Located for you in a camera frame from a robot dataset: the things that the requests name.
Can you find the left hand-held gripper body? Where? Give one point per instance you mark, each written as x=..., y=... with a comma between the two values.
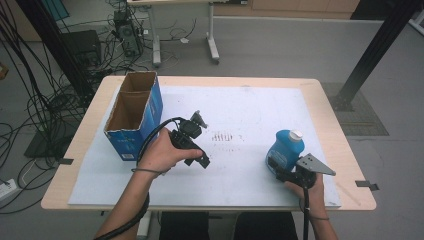
x=186, y=133

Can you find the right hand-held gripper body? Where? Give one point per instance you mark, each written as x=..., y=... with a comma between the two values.
x=308, y=171

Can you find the blue bottle with white cap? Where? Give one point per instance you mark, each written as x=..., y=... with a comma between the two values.
x=286, y=148

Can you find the blue cardboard box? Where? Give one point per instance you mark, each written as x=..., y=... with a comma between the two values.
x=133, y=133

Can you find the person's right hand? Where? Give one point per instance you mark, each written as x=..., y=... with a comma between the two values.
x=313, y=196

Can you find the person's left hand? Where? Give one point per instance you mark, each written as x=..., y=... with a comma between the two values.
x=163, y=153

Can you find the white paper sheet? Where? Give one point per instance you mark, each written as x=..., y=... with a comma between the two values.
x=233, y=180

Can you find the person's right leg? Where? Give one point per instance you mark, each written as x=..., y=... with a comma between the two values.
x=263, y=226

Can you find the person's leg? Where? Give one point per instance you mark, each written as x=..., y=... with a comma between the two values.
x=263, y=226
x=183, y=226

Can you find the black tape piece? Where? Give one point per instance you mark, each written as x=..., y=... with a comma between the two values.
x=365, y=184
x=66, y=161

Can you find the person's left leg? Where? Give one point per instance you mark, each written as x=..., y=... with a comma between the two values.
x=183, y=226

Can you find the black computer tower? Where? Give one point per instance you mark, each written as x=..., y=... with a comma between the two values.
x=128, y=36

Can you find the black box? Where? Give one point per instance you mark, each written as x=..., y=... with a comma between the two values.
x=83, y=46

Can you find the black floor plate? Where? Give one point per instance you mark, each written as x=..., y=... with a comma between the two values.
x=43, y=146

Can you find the wooden cabinet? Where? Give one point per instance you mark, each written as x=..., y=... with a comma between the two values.
x=300, y=6

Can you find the white power strip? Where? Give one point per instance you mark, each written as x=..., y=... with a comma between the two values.
x=6, y=188

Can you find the white desk frame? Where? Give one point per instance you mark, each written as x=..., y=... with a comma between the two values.
x=210, y=33

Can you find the black metal post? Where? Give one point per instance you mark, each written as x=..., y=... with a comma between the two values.
x=50, y=33
x=380, y=43

